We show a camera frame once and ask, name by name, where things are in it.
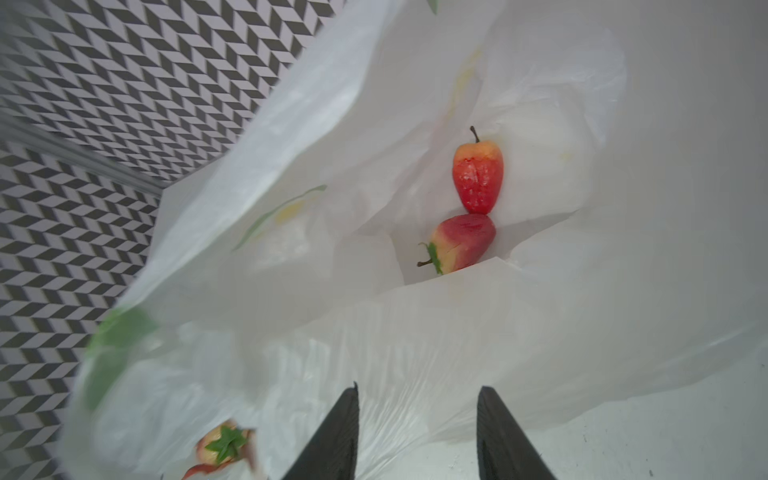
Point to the white plastic bag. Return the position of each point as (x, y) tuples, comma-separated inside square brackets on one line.
[(630, 254)]

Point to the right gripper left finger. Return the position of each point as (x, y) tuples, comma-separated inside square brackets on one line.
[(331, 453)]

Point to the red strawberry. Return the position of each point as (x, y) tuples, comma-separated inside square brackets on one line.
[(459, 242), (478, 173)]

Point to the red orange fruit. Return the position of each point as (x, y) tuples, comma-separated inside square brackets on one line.
[(224, 445)]

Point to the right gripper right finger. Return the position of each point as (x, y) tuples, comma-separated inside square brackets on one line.
[(504, 452)]

